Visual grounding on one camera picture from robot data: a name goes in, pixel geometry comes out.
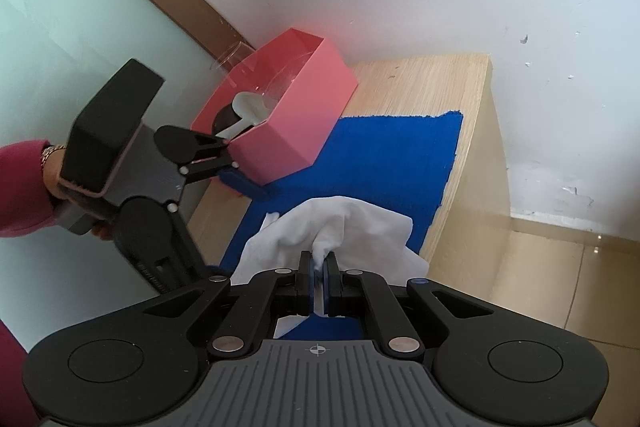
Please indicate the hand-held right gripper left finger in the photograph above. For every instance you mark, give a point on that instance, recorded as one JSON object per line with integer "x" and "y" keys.
{"x": 309, "y": 287}

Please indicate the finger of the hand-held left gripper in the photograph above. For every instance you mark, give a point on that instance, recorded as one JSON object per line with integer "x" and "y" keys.
{"x": 245, "y": 185}
{"x": 185, "y": 257}

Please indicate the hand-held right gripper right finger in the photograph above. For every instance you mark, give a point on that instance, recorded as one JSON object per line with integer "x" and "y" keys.
{"x": 330, "y": 287}

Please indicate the white cloth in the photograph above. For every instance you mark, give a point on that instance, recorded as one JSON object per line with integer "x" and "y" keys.
{"x": 350, "y": 232}

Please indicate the pink hexagonal box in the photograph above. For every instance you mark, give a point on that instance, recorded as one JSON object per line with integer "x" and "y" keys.
{"x": 295, "y": 122}

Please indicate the person's left forearm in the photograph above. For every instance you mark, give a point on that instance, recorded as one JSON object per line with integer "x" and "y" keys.
{"x": 22, "y": 192}

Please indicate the person's left hand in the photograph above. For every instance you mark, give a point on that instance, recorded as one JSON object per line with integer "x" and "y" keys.
{"x": 52, "y": 182}

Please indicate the silver wristwatch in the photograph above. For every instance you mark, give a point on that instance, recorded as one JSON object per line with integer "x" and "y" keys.
{"x": 51, "y": 154}

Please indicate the frosted glass panel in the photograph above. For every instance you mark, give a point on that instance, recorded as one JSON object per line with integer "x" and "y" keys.
{"x": 60, "y": 32}

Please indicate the clear glass cup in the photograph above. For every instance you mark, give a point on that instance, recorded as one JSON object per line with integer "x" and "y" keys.
{"x": 232, "y": 57}

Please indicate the blue mat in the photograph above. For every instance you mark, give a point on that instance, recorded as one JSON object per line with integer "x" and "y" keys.
{"x": 390, "y": 157}

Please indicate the person's red clothing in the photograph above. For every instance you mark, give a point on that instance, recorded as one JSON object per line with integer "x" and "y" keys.
{"x": 12, "y": 382}

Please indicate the wooden side table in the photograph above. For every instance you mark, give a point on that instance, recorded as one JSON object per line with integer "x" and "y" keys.
{"x": 450, "y": 82}

